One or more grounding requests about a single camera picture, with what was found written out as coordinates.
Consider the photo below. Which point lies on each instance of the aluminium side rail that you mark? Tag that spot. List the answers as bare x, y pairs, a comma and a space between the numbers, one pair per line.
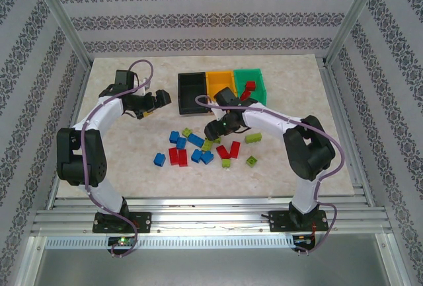
330, 81
84, 81

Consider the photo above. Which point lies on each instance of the right controller circuit board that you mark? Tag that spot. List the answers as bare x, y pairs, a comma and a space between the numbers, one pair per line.
305, 240

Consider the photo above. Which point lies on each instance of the white right camera mount plate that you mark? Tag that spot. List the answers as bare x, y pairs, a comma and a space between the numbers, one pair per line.
218, 111

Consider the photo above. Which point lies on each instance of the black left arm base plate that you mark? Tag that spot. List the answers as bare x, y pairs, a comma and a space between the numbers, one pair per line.
143, 221

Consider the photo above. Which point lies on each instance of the aluminium mounting rail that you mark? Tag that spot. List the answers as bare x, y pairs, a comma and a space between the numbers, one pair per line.
211, 216

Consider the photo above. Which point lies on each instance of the green plastic bin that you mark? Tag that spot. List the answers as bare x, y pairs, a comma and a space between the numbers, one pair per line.
259, 83

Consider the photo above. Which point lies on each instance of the yellow plastic bin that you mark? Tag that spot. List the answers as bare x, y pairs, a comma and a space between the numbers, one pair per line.
218, 79

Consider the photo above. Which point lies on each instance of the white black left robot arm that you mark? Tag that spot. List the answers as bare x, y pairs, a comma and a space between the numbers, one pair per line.
99, 117

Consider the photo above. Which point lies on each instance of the controller circuit board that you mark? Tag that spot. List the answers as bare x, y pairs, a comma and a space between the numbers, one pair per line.
305, 240
122, 241

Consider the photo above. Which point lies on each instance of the grey metal sheet panel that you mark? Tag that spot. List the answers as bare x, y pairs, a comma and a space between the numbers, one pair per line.
211, 269

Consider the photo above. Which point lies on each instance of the left controller circuit board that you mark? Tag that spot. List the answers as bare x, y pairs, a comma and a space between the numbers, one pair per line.
122, 241

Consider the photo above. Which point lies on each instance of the white left camera mount plate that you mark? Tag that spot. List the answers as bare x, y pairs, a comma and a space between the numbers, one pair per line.
142, 86

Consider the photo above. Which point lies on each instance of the aluminium frame post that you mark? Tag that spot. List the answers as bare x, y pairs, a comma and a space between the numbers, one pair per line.
352, 18
64, 18

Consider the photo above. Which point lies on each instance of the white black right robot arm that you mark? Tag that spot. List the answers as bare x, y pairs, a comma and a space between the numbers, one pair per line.
271, 119

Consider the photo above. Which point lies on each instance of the black plastic bin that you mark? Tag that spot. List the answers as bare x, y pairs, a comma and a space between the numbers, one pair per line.
190, 94

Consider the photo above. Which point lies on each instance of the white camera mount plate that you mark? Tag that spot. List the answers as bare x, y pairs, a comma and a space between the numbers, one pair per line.
142, 86
218, 111

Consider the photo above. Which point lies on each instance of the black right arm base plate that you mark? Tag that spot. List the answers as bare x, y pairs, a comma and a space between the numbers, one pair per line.
279, 221

